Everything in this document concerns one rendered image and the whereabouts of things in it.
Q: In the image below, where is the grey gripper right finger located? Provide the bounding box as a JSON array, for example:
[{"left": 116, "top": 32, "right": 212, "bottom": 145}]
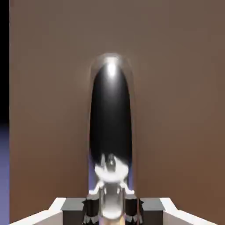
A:
[{"left": 139, "top": 197, "right": 218, "bottom": 225}]

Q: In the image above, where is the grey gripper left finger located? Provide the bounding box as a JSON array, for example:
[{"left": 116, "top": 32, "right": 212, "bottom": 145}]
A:
[{"left": 9, "top": 197, "right": 87, "bottom": 225}]

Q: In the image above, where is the shiny curved metal handle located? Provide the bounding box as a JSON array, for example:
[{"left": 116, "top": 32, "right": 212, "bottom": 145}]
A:
[{"left": 82, "top": 52, "right": 144, "bottom": 225}]

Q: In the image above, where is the brown cabinet door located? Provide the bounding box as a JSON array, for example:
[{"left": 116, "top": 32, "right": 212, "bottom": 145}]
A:
[{"left": 9, "top": 0, "right": 225, "bottom": 225}]

